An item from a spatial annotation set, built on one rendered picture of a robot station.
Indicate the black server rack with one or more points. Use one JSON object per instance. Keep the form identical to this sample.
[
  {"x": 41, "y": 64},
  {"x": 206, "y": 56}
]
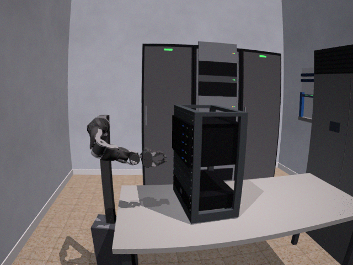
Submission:
[{"x": 222, "y": 145}]

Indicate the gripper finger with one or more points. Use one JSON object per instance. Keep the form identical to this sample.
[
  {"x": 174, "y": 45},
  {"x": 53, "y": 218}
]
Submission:
[
  {"x": 157, "y": 153},
  {"x": 154, "y": 163}
]

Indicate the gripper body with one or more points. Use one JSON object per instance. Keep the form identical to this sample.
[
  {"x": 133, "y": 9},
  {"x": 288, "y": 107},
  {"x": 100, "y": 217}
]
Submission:
[{"x": 146, "y": 157}]

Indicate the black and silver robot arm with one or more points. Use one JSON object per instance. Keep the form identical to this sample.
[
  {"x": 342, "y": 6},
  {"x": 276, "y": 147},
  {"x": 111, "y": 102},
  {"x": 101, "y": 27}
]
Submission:
[{"x": 113, "y": 152}]

